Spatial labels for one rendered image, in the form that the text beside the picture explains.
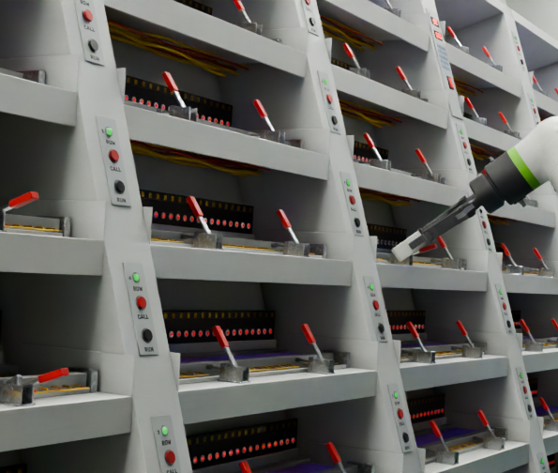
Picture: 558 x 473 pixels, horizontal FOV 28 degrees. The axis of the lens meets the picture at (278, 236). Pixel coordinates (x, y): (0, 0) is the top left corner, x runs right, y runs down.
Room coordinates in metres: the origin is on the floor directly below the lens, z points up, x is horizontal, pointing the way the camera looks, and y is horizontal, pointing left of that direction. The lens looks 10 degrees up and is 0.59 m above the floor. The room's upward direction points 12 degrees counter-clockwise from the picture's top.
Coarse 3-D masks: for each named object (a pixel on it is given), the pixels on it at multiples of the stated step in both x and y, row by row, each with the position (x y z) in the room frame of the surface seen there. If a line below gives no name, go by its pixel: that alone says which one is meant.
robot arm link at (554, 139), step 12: (552, 120) 2.09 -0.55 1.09; (540, 132) 2.09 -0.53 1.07; (552, 132) 2.07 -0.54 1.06; (528, 144) 2.10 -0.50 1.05; (540, 144) 2.09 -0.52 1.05; (552, 144) 2.07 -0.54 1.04; (516, 156) 2.11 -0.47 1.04; (528, 156) 2.10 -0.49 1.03; (540, 156) 2.09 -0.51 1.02; (552, 156) 2.07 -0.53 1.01; (528, 168) 2.10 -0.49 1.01; (540, 168) 2.10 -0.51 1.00; (552, 168) 2.07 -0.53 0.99; (528, 180) 2.12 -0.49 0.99; (540, 180) 2.12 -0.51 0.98
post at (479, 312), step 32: (384, 0) 2.68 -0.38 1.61; (416, 0) 2.64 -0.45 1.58; (384, 64) 2.70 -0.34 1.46; (416, 64) 2.66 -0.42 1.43; (384, 128) 2.72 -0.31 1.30; (416, 128) 2.67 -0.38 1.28; (448, 128) 2.64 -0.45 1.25; (416, 160) 2.68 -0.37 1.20; (448, 160) 2.65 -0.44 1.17; (416, 224) 2.70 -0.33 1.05; (448, 320) 2.69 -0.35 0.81; (480, 320) 2.65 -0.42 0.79; (512, 320) 2.71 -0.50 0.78; (512, 352) 2.66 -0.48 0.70; (480, 384) 2.67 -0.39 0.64; (512, 384) 2.64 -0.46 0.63; (448, 416) 2.72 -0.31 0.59; (512, 416) 2.64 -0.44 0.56; (544, 448) 2.71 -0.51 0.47
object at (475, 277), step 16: (432, 256) 2.69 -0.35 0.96; (464, 256) 2.65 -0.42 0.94; (480, 256) 2.63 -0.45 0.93; (384, 272) 2.14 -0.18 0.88; (400, 272) 2.21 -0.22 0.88; (416, 272) 2.27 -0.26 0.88; (432, 272) 2.35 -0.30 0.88; (448, 272) 2.42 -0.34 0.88; (464, 272) 2.50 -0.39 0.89; (480, 272) 2.59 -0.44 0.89; (416, 288) 2.28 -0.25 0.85; (432, 288) 2.35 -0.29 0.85; (448, 288) 2.43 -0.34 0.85; (464, 288) 2.51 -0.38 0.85; (480, 288) 2.60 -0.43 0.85
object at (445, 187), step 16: (352, 144) 2.10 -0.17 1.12; (368, 144) 2.27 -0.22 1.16; (368, 160) 2.59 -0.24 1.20; (384, 160) 2.25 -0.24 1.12; (368, 176) 2.17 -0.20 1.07; (384, 176) 2.23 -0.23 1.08; (400, 176) 2.30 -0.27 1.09; (416, 176) 2.55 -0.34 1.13; (432, 176) 2.49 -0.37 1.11; (448, 176) 2.65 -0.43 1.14; (464, 176) 2.63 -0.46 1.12; (368, 192) 2.41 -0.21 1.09; (384, 192) 2.50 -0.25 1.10; (400, 192) 2.31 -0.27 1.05; (416, 192) 2.38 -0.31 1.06; (432, 192) 2.45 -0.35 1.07; (448, 192) 2.53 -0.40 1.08; (464, 192) 2.62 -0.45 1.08
